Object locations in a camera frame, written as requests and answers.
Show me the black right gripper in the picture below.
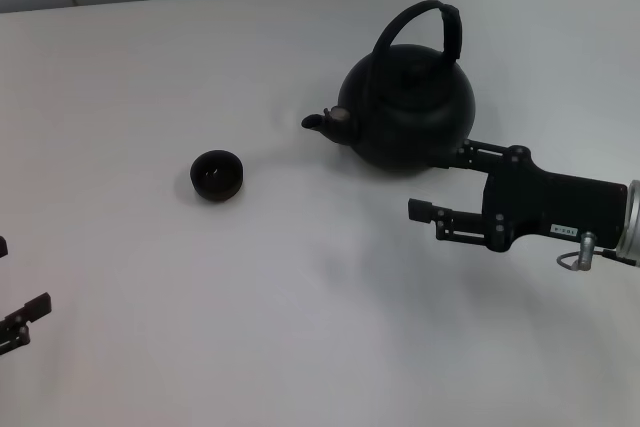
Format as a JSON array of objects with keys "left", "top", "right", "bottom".
[{"left": 408, "top": 139, "right": 629, "bottom": 254}]

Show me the black cast iron teapot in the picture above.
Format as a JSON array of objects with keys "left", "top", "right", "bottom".
[{"left": 300, "top": 0, "right": 476, "bottom": 178}]

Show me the small black teacup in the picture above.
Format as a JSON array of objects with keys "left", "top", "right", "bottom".
[{"left": 189, "top": 149, "right": 246, "bottom": 204}]

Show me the grey cable with metal plug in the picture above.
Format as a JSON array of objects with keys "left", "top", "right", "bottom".
[{"left": 556, "top": 230, "right": 640, "bottom": 273}]

